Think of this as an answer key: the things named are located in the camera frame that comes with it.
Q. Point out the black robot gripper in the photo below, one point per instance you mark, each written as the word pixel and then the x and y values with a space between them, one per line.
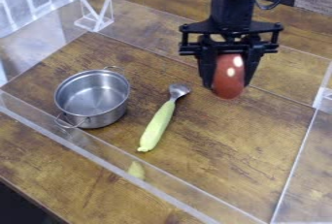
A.
pixel 229 32

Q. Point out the small silver pot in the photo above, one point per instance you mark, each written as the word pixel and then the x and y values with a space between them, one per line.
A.
pixel 91 98

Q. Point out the spoon with yellow-green handle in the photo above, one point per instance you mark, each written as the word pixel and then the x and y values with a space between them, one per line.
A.
pixel 158 124

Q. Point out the clear acrylic triangular bracket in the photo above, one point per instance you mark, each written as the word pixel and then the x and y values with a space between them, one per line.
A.
pixel 95 21

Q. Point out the clear acrylic enclosure wall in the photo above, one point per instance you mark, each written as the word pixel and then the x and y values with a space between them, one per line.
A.
pixel 219 166

